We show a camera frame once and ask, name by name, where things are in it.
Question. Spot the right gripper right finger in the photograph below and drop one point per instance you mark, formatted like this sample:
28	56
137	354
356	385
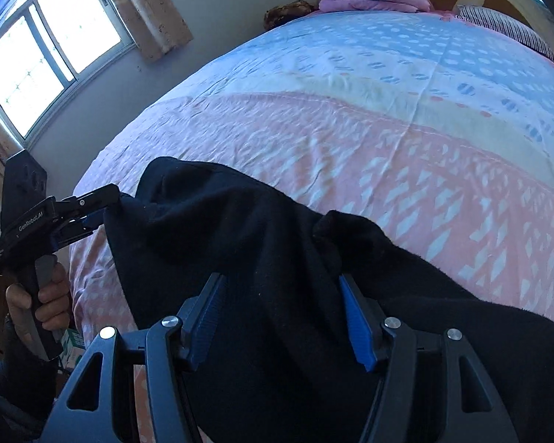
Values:
431	387

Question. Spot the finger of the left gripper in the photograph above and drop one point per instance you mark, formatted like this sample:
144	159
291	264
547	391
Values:
76	230
91	202

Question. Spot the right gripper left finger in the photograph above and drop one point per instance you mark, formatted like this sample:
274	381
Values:
98	403

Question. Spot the black pants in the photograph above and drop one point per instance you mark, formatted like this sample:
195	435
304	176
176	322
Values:
280	366

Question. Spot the person's left hand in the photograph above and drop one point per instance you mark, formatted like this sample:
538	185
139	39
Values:
54	312

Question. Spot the side window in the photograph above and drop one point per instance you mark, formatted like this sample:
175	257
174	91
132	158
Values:
49	50

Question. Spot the beige side curtain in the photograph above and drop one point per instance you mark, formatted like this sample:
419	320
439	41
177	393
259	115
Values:
156	26

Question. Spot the brown plush toy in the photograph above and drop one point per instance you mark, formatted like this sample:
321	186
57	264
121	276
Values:
280	15

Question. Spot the pink blue dotted bedspread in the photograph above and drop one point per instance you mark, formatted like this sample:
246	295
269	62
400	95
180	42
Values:
440	131

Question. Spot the folded pink blanket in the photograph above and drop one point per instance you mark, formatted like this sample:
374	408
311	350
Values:
405	6

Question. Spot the striped pillow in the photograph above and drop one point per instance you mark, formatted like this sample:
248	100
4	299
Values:
507	26

